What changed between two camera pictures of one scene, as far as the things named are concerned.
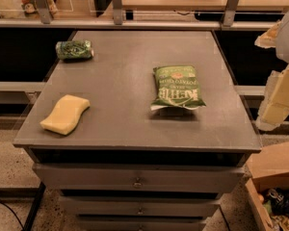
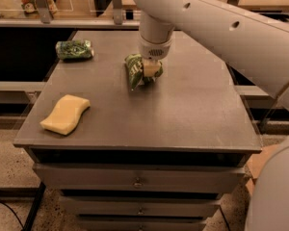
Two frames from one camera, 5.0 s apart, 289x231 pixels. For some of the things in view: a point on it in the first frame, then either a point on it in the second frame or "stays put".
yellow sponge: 66,115 stays put
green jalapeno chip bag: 176,87 → 137,77
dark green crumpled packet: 74,49 stays put
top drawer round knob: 138,185 stays put
